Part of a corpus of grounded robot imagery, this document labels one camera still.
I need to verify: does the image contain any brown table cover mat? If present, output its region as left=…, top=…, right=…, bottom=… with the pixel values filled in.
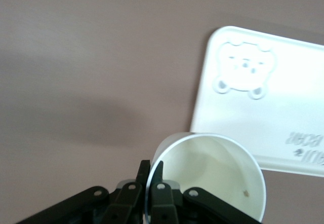
left=0, top=0, right=324, bottom=224

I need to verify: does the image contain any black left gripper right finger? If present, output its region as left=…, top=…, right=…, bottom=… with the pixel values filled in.
left=150, top=160, right=257, bottom=224

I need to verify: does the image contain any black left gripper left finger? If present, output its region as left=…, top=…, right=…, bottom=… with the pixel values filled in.
left=12, top=160, right=151, bottom=224

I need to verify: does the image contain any white plastic cup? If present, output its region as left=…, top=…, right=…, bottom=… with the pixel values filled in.
left=145, top=131, right=267, bottom=224

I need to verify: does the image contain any white bear print tray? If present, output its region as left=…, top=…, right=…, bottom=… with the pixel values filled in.
left=190, top=25, right=324, bottom=178

